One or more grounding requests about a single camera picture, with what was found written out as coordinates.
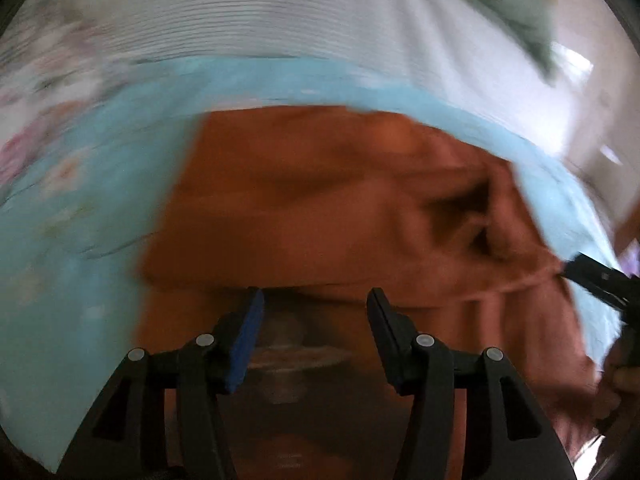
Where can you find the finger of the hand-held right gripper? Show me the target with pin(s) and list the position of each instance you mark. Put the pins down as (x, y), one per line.
(595, 275)

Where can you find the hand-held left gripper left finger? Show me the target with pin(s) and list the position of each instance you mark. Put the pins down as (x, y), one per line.
(246, 336)

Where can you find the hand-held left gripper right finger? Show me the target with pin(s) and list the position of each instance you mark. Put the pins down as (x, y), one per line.
(385, 330)

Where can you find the rust orange knit garment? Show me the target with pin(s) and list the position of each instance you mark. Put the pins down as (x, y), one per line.
(320, 210)

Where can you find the person's right hand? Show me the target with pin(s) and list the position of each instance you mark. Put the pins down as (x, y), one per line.
(619, 380)

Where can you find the light blue floral bed sheet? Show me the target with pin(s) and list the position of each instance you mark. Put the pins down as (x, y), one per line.
(75, 240)

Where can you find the green cloth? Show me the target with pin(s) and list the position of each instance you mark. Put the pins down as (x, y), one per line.
(510, 5)

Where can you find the floral pillow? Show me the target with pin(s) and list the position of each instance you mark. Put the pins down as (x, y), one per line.
(45, 100)

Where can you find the white striped quilt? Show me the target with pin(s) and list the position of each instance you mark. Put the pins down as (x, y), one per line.
(280, 10)

